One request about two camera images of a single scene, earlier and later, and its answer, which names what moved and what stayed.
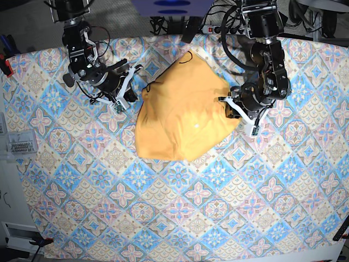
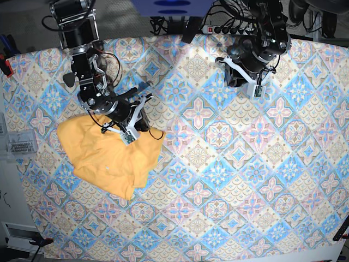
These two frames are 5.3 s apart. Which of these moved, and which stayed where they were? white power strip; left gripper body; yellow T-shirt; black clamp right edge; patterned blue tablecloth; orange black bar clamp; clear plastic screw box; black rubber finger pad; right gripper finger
Moved: left gripper body; right gripper finger; yellow T-shirt
Stayed: black rubber finger pad; patterned blue tablecloth; orange black bar clamp; black clamp right edge; clear plastic screw box; white power strip
